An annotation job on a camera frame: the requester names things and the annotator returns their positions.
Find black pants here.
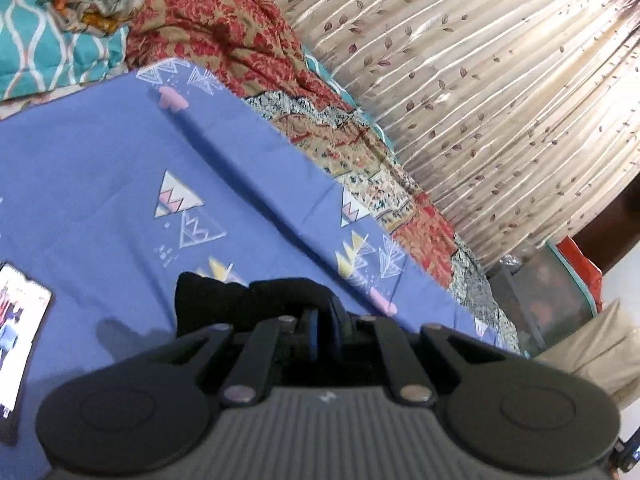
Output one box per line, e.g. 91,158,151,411
174,271,352,343

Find blue triangle-print bedsheet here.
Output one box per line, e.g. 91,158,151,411
0,58,488,480

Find beige and red patterned bedspread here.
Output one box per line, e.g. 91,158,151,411
242,91,523,358

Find smartphone with lit screen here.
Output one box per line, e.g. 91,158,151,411
0,261,54,445

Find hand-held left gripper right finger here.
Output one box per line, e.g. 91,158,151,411
327,296,507,405

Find clear storage box teal lid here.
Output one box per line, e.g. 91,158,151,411
492,240,603,356

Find beige cloth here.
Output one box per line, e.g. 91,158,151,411
532,299,640,413

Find red floral blanket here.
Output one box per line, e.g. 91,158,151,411
125,0,351,111

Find beige leaf-print curtain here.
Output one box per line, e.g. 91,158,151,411
235,0,640,271

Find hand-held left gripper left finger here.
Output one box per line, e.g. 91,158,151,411
167,308,322,407

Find teal wavy-pattern pillow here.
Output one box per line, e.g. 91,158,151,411
0,0,132,101

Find red bag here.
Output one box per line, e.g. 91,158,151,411
556,236,603,306

